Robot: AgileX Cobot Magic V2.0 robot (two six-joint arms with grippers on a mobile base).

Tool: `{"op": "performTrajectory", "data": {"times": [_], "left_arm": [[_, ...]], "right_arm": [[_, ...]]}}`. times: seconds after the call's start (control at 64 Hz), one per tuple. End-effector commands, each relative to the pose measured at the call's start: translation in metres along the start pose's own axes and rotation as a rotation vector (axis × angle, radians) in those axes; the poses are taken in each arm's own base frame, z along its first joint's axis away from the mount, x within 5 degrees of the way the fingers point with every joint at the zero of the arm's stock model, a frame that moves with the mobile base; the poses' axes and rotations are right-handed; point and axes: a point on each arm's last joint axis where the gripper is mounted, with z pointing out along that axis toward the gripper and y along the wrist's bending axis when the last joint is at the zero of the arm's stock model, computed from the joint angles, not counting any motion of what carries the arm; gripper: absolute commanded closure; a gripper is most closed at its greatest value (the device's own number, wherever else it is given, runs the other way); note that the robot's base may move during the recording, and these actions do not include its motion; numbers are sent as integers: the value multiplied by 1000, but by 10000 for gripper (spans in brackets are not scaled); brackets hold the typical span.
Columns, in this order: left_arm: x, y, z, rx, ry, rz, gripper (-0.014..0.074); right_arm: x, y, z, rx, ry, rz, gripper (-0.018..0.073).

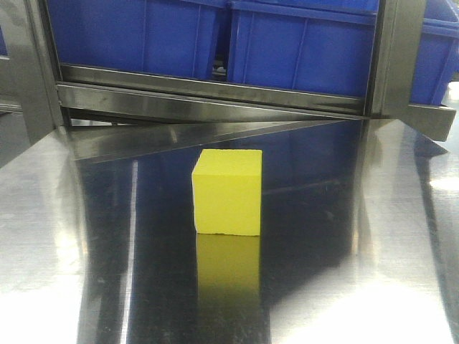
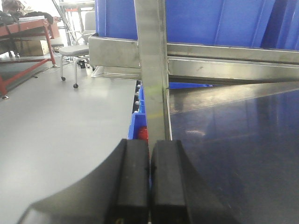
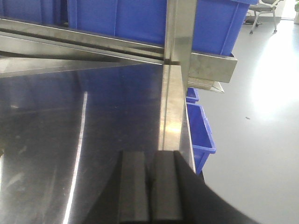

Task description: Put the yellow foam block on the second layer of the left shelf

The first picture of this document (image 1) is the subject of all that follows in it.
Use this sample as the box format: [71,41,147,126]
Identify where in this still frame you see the yellow foam block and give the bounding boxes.
[191,148,262,237]

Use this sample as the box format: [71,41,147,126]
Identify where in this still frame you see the blue plastic bin left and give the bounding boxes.
[47,1,227,80]

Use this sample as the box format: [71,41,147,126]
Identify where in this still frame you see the blue plastic bin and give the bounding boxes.
[47,1,227,80]
[227,1,379,97]
[410,1,458,106]

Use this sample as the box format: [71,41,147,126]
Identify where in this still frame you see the blue plastic bin middle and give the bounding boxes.
[227,1,379,97]

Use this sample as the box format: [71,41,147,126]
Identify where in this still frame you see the blue plastic bin right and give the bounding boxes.
[410,1,458,106]

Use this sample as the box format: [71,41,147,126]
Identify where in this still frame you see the steel shelf rack frame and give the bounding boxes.
[0,0,458,169]

